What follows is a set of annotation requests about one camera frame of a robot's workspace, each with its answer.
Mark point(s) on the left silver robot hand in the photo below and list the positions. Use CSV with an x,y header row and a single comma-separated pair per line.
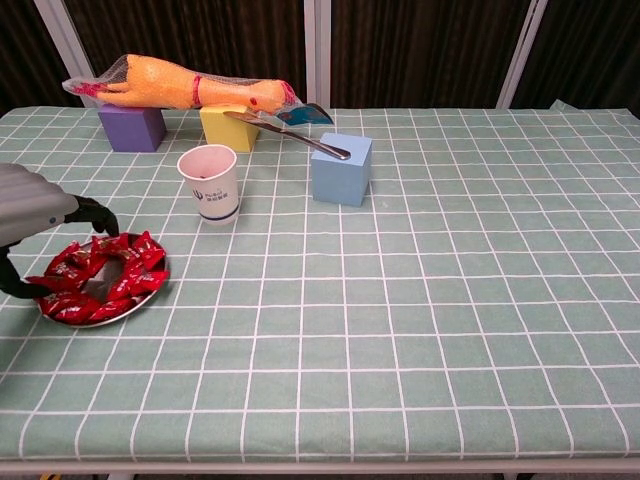
x,y
30,205

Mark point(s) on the blue printed toy tag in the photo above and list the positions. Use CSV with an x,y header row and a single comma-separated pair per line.
x,y
305,116

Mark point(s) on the white divider post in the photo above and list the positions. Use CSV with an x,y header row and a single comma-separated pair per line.
x,y
60,40
522,50
317,50

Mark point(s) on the red candy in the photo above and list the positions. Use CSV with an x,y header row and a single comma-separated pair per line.
x,y
75,315
110,309
112,245
67,265
146,245
137,282

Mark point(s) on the yellow foam block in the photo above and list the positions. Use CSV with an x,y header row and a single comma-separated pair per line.
x,y
225,132

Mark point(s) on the white paper cup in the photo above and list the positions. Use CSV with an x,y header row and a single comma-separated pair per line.
x,y
215,200

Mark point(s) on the green checked tablecloth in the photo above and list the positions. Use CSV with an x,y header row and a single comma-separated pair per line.
x,y
400,300

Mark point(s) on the steel table knife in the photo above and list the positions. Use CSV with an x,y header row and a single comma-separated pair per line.
x,y
295,136

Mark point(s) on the dark brown curtain panel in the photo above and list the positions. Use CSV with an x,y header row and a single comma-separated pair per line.
x,y
200,35
20,50
590,50
425,50

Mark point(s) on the light blue foam cube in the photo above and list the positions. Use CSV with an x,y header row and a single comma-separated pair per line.
x,y
340,180

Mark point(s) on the metal bowl of candies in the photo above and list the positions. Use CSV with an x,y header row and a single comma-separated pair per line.
x,y
102,282

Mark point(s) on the orange rubber chicken toy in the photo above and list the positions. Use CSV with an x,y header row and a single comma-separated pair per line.
x,y
160,85

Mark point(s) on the purple foam cube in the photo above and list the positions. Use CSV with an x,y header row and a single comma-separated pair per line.
x,y
130,130

